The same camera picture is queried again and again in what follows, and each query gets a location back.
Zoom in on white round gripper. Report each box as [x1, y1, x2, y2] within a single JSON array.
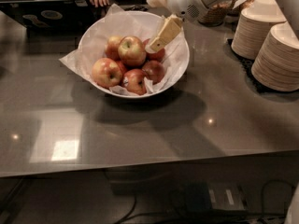
[[145, 0, 208, 53]]

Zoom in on right dark red apple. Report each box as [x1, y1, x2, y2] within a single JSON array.
[[142, 60, 165, 84]]

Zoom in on back left yellow apple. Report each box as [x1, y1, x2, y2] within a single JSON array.
[[105, 35, 122, 61]]

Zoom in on small hidden middle apple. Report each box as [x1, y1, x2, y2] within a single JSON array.
[[116, 61, 128, 75]]

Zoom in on front apple with sticker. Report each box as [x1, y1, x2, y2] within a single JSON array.
[[121, 69, 147, 95]]

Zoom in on front left yellow-red apple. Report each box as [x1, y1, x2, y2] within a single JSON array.
[[92, 58, 122, 89]]

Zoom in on white paper bowl stack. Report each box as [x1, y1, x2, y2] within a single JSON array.
[[248, 0, 285, 21]]

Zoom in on glass jar with nuts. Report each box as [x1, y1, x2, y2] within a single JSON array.
[[198, 1, 234, 26]]

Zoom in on white tissue paper liner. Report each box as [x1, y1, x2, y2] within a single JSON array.
[[58, 3, 188, 97]]

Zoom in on rear stack paper plates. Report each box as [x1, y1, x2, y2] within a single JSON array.
[[232, 6, 286, 60]]

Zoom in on stack paper plates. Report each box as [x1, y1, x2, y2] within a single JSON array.
[[232, 6, 286, 60], [251, 22, 299, 91]]

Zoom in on black rubber mat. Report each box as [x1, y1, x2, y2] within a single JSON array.
[[226, 38, 299, 95]]

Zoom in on black laptop with stickers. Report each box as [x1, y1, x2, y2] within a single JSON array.
[[0, 0, 103, 30]]

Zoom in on front stack paper plates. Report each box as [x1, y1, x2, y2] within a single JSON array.
[[251, 22, 299, 91]]

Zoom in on power brick under table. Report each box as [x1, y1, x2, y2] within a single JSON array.
[[184, 182, 248, 215]]

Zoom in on black cable loop right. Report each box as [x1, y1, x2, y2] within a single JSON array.
[[261, 179, 295, 217]]

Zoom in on black cable under table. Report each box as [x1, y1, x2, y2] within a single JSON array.
[[102, 168, 288, 224]]

